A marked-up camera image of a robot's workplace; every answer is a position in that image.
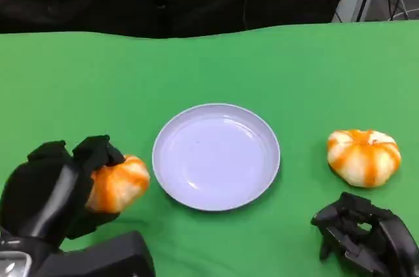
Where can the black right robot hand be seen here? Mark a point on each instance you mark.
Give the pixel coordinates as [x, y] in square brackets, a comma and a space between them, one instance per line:
[376, 244]

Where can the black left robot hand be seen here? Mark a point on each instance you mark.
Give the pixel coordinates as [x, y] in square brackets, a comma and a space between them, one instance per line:
[42, 188]

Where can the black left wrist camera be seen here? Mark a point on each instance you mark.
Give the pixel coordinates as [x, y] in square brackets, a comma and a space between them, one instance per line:
[104, 257]

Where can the lilac plate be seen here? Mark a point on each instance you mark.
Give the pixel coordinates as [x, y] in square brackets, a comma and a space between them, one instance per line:
[216, 159]

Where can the green table cloth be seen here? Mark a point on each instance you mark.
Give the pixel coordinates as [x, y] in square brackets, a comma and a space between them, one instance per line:
[209, 67]

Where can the orange and white bread roll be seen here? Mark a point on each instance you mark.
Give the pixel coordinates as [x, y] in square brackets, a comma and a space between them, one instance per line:
[363, 159]
[121, 182]

